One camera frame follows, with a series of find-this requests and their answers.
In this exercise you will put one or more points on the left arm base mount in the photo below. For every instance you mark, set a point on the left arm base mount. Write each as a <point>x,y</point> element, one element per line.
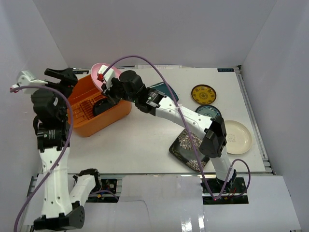
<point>104,185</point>

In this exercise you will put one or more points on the blue table label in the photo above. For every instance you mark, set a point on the blue table label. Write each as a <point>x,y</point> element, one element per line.
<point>79,72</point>
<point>227,70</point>

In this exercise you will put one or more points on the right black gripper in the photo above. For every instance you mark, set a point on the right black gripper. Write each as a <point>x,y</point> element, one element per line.
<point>109,93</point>

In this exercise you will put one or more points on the orange plastic bin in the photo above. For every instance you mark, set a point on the orange plastic bin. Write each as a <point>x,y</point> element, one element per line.
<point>82,100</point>

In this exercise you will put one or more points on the left blue table label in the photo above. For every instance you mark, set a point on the left blue table label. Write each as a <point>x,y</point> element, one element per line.
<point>79,72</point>

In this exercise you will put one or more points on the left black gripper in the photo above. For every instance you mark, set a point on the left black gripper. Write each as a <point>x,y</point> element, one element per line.
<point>62,80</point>

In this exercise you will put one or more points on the teal square plate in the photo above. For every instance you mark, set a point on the teal square plate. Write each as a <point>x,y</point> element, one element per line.
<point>169,91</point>

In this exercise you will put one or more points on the black floral square plate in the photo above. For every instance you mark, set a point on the black floral square plate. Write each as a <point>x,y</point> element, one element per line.
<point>183,150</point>

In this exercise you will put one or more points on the black round plate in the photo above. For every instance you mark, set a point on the black round plate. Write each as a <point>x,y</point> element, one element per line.
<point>101,106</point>

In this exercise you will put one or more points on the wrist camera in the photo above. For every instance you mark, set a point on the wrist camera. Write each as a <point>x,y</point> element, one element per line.
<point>25,79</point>
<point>105,75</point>

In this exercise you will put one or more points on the cream round plate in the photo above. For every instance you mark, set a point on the cream round plate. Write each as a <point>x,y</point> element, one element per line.
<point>239,139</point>

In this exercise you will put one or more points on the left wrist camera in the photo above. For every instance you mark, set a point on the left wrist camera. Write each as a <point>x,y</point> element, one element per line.
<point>25,79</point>

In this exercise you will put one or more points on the white paper sheet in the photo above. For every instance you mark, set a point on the white paper sheet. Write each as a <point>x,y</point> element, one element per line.
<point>158,66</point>

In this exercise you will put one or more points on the pink round plate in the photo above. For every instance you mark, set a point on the pink round plate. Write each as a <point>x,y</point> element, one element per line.
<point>94,71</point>

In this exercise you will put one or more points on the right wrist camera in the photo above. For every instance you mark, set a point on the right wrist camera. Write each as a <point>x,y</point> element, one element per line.
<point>105,75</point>

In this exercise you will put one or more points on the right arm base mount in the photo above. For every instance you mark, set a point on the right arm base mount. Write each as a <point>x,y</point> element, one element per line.
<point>238,186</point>

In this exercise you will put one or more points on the yellow patterned round plate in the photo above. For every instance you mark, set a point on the yellow patterned round plate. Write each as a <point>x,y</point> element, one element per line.
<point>203,94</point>

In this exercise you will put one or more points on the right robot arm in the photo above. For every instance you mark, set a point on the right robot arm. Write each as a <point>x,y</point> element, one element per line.
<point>211,131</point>

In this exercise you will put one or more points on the right blue table label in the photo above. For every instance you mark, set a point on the right blue table label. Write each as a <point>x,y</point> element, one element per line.
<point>227,70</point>

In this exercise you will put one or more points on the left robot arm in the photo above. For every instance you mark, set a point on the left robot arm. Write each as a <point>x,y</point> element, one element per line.
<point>62,209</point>

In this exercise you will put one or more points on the blue white round plate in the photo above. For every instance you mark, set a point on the blue white round plate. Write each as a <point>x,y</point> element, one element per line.
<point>208,110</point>

